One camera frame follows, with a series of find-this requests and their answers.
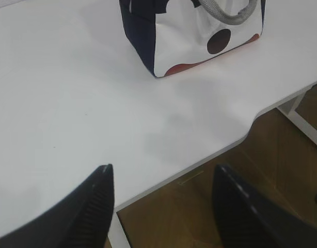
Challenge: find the navy blue lunch bag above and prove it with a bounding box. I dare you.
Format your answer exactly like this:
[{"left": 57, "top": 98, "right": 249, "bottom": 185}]
[{"left": 119, "top": 1, "right": 266, "bottom": 78}]

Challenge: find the white right table leg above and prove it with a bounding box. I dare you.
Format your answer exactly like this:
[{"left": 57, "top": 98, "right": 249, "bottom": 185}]
[{"left": 277, "top": 86, "right": 317, "bottom": 146}]

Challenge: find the white table leg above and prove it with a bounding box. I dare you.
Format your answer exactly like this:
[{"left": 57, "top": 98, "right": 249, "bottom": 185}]
[
  {"left": 277, "top": 86, "right": 317, "bottom": 146},
  {"left": 108, "top": 212, "right": 131, "bottom": 248}
]

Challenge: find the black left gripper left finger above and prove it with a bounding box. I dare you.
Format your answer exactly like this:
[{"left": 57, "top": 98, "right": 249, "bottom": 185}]
[{"left": 0, "top": 164, "right": 114, "bottom": 247}]

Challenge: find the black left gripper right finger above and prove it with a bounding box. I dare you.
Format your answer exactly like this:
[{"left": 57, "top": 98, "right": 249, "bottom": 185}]
[{"left": 212, "top": 165, "right": 317, "bottom": 247}]

